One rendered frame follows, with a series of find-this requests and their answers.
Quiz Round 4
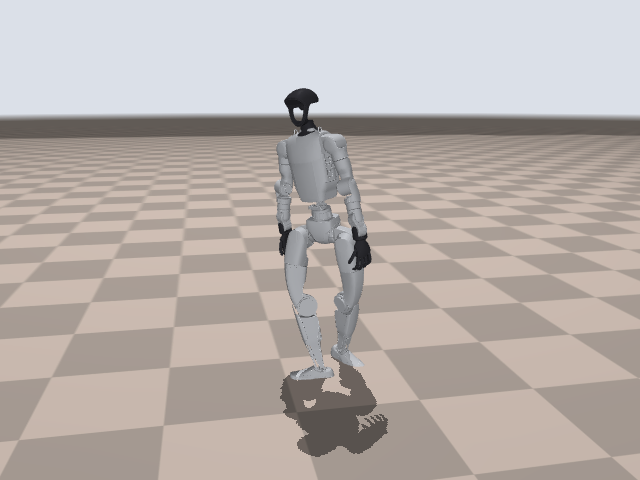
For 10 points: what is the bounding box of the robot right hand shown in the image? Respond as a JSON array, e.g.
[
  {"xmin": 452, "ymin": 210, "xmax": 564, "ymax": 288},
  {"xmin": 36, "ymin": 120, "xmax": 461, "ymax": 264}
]
[{"xmin": 278, "ymin": 223, "xmax": 292, "ymax": 256}]

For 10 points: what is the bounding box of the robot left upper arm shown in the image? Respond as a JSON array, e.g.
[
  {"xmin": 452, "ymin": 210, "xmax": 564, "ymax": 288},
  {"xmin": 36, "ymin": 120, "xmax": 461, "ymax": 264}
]
[{"xmin": 320, "ymin": 134, "xmax": 354, "ymax": 196}]

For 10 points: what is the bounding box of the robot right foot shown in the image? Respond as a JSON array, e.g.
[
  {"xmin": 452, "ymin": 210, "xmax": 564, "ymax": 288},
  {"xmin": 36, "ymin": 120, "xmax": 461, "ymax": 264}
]
[{"xmin": 290, "ymin": 365, "xmax": 334, "ymax": 380}]

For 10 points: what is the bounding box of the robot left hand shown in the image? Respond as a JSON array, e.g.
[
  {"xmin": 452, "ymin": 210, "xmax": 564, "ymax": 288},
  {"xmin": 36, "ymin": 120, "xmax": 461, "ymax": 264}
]
[{"xmin": 348, "ymin": 227, "xmax": 372, "ymax": 270}]

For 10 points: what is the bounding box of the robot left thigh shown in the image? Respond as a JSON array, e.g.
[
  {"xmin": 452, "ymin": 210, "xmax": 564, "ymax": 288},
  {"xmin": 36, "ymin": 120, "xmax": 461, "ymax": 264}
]
[{"xmin": 334, "ymin": 225, "xmax": 364, "ymax": 313}]

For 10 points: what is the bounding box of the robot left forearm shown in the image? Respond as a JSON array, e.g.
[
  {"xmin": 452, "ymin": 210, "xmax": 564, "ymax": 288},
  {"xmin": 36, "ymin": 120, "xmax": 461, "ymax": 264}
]
[{"xmin": 344, "ymin": 178, "xmax": 367, "ymax": 237}]

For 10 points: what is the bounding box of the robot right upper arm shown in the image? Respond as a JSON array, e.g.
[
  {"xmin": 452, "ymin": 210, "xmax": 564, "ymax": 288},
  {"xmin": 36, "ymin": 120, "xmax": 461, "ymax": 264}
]
[{"xmin": 274, "ymin": 139, "xmax": 293, "ymax": 196}]

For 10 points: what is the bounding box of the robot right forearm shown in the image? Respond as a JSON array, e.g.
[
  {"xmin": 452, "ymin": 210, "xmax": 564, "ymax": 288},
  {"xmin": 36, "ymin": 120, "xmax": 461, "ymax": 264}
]
[{"xmin": 275, "ymin": 191, "xmax": 292, "ymax": 232}]

